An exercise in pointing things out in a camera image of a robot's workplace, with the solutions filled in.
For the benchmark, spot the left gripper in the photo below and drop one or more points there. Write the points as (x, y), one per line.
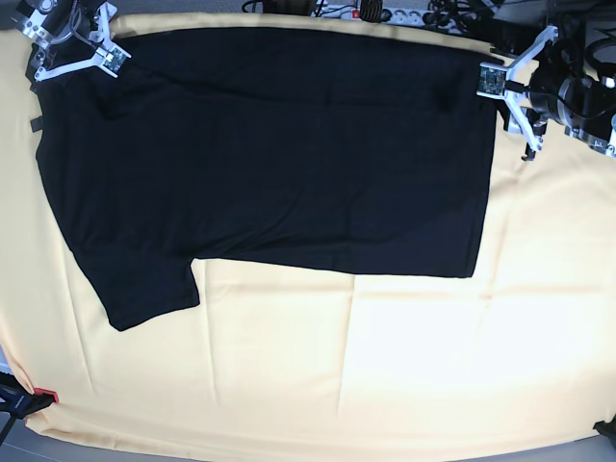
(553, 80)

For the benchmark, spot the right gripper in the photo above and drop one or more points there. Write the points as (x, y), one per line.
(88, 26)

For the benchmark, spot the black T-shirt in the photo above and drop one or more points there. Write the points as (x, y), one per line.
(290, 147)

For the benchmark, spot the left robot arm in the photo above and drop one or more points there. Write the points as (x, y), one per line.
(593, 102)

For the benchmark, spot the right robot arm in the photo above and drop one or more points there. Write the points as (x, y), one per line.
(29, 19)

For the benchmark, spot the black box on floor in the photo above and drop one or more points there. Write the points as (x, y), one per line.
(505, 38)

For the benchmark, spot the white power strip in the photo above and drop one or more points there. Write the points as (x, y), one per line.
(439, 15)

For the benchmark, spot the black clamp at right corner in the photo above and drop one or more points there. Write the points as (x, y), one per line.
(606, 429)

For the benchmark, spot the red and black table clamp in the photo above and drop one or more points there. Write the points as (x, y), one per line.
(18, 402)

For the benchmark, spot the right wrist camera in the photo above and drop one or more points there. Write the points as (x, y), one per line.
(113, 59)

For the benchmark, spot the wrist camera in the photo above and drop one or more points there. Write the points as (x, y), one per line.
(113, 59)
(492, 81)

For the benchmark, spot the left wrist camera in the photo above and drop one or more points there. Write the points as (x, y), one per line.
(492, 81)

